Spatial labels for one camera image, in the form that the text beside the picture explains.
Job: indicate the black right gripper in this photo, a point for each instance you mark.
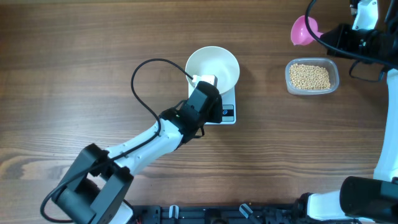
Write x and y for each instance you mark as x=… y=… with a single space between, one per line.
x=342 y=31

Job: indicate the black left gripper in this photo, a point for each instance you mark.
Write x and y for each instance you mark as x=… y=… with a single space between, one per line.
x=216 y=115

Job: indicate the pink plastic measuring scoop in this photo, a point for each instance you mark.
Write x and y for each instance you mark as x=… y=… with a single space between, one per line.
x=299 y=34

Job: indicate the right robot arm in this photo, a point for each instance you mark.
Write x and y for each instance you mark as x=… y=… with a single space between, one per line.
x=356 y=143

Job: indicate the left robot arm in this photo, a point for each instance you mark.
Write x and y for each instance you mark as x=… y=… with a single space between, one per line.
x=94 y=188

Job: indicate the white digital kitchen scale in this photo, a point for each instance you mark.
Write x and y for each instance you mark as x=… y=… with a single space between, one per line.
x=228 y=105

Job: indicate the white bowl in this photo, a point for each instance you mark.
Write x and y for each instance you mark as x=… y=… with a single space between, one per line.
x=217 y=61

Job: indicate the clear plastic container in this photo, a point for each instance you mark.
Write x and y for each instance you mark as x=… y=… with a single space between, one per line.
x=321 y=62

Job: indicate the soybeans pile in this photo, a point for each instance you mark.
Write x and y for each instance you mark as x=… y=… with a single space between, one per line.
x=309 y=77

